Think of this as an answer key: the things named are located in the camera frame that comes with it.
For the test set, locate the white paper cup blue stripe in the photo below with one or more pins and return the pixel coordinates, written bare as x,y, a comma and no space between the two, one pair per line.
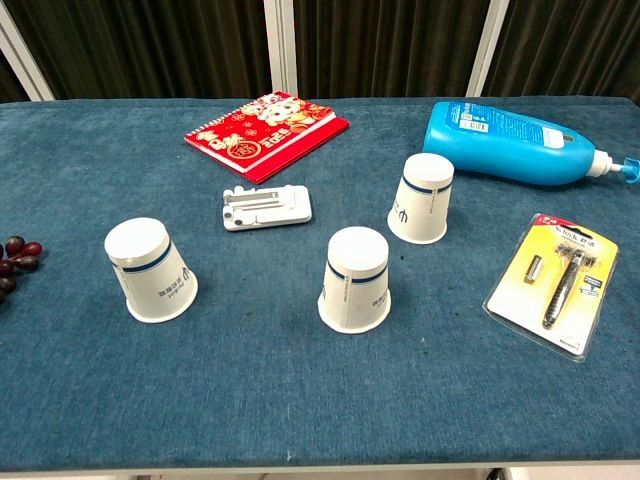
420,205
150,280
356,285

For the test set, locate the white folding phone stand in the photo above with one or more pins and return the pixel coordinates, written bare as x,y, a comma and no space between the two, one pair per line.
270,207

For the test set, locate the red spiral notebook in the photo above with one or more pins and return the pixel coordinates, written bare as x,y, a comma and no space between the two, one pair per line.
265,135

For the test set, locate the blue table cloth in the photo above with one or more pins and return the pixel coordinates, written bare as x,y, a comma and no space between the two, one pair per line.
250,390

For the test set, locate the blue pump lotion bottle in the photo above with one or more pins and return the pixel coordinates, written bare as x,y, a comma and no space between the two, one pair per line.
505,142

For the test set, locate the yellow razor blister pack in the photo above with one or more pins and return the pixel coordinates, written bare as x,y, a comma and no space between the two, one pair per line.
555,285

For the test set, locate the dark pleated curtain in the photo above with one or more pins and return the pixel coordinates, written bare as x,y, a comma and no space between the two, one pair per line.
150,45

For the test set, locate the dark red grape bunch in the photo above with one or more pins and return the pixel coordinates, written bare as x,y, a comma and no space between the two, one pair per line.
15,260

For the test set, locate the white frame post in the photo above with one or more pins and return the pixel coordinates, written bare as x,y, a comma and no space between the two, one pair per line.
280,47
487,47
22,55

